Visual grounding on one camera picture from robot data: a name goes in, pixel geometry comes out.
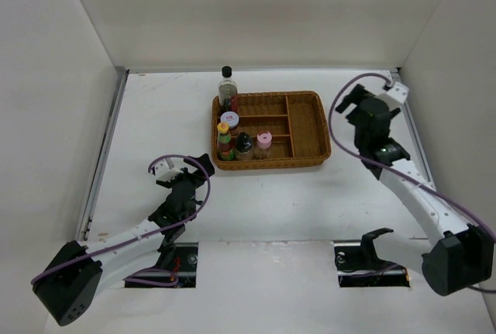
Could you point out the dark soy sauce bottle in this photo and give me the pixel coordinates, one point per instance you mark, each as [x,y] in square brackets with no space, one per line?
[228,91]

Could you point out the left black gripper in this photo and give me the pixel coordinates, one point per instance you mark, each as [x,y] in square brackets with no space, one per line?
[185,175]

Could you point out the small jar white lid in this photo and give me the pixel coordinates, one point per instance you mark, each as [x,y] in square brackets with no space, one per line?
[232,120]

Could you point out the red green sauce bottle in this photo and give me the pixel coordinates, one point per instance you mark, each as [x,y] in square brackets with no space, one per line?
[224,142]

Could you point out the black cap pepper shaker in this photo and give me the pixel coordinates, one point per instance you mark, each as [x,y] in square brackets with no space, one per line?
[244,147]

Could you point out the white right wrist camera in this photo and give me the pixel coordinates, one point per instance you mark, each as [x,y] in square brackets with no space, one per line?
[395,96]

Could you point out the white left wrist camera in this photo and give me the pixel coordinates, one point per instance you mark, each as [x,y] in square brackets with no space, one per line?
[164,170]

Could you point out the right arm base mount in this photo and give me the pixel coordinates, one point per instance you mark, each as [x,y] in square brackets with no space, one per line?
[358,265]

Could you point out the pink cap spice shaker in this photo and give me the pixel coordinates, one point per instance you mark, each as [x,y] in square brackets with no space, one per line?
[263,145]

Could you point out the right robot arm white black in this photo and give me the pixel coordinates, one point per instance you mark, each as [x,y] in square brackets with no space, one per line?
[461,248]

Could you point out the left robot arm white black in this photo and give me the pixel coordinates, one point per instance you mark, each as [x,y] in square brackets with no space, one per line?
[81,271]

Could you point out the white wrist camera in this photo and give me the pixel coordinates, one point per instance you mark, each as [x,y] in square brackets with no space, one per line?
[164,170]
[395,96]

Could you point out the brown wicker divided basket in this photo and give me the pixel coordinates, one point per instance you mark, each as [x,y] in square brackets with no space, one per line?
[296,120]

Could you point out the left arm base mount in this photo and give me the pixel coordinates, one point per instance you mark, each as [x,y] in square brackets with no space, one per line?
[176,268]

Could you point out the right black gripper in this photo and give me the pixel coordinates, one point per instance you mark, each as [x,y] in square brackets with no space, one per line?
[354,98]

